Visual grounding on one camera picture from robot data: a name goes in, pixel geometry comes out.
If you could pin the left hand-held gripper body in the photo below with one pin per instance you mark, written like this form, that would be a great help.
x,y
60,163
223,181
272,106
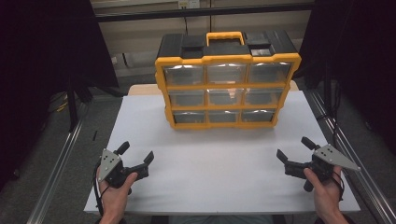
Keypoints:
x,y
109,163

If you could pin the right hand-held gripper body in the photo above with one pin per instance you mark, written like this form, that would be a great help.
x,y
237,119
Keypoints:
x,y
327,158

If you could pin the person's left hand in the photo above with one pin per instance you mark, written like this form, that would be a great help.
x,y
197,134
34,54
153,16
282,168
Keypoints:
x,y
115,199

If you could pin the person's right hand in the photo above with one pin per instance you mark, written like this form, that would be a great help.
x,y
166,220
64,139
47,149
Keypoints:
x,y
327,196

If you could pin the black metal stand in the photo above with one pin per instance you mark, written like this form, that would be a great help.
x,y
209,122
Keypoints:
x,y
72,102

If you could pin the black curtain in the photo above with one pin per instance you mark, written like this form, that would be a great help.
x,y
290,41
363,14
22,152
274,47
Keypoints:
x,y
40,56
358,46

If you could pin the yellow black drawer organizer cabinet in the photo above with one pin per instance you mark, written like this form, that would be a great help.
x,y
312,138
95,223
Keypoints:
x,y
227,58

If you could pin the black horizontal bar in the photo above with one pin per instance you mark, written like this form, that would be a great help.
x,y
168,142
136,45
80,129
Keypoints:
x,y
202,12

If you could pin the aluminium floor rail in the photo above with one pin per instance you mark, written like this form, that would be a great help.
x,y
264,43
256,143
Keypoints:
x,y
54,177
358,155

